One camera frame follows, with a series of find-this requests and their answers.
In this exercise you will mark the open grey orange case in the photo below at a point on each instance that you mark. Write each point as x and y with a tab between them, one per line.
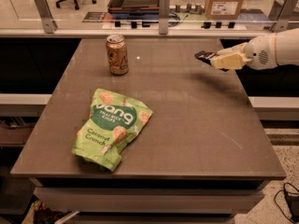
137	0

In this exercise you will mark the green rice chip bag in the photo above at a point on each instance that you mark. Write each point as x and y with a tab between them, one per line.
115	121

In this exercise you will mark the right metal glass bracket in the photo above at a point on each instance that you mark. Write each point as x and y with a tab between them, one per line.
280	15

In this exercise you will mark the gold soda can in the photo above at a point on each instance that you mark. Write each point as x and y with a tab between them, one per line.
117	55

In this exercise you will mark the metal glass bracket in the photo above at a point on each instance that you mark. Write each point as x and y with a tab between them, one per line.
280	15
48	22
163	16

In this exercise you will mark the black rxbar chocolate bar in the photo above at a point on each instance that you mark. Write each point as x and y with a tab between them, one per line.
205	56

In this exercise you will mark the cardboard box with label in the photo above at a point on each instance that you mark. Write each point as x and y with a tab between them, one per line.
223	9

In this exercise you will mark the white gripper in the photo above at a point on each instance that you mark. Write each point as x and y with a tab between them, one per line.
260	52

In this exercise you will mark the middle metal glass bracket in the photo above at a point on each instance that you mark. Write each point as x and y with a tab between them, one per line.
163	16

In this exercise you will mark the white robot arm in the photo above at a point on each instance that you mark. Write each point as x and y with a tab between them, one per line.
287	47

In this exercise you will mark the black power adapter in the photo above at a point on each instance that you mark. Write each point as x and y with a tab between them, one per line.
293	204

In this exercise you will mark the left metal glass bracket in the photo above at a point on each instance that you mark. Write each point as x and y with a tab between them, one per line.
48	22

